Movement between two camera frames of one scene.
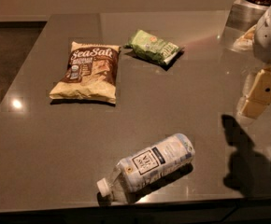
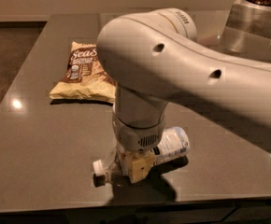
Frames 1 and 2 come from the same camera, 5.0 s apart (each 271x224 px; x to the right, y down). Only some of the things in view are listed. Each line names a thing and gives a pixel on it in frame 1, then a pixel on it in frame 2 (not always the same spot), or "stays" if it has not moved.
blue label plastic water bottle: [148, 167] to [174, 144]
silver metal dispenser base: [244, 15] stays
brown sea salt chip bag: [92, 73] stays
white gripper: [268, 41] to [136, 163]
